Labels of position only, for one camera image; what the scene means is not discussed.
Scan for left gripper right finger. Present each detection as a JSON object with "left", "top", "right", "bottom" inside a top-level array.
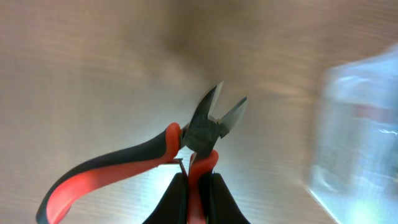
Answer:
[{"left": 198, "top": 172, "right": 250, "bottom": 224}]

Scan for red handled cutting pliers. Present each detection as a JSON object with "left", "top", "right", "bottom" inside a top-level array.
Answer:
[{"left": 35, "top": 83, "right": 247, "bottom": 224}]

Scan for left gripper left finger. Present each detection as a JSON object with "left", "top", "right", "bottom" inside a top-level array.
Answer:
[{"left": 143, "top": 172, "right": 188, "bottom": 224}]

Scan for clear plastic container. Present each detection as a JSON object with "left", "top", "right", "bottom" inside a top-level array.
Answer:
[{"left": 309, "top": 46, "right": 397, "bottom": 224}]

